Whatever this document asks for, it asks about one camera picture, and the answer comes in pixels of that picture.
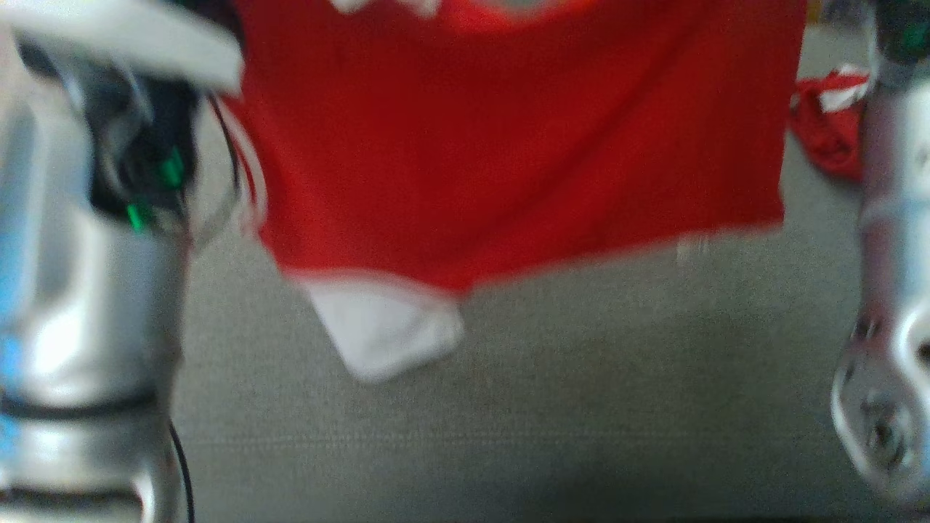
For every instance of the grey sofa seat cushion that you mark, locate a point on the grey sofa seat cushion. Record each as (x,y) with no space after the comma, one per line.
(581,399)

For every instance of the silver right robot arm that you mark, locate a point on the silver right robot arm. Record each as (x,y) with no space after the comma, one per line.
(897,254)

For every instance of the red jersey with white trim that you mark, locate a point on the red jersey with white trim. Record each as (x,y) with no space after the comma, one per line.
(508,145)

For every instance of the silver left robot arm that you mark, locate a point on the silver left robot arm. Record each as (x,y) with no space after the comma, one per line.
(87,327)

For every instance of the red shorts with white stripe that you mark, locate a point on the red shorts with white stripe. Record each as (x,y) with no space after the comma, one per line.
(828,138)

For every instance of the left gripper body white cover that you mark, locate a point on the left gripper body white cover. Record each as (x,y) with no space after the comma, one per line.
(131,33)

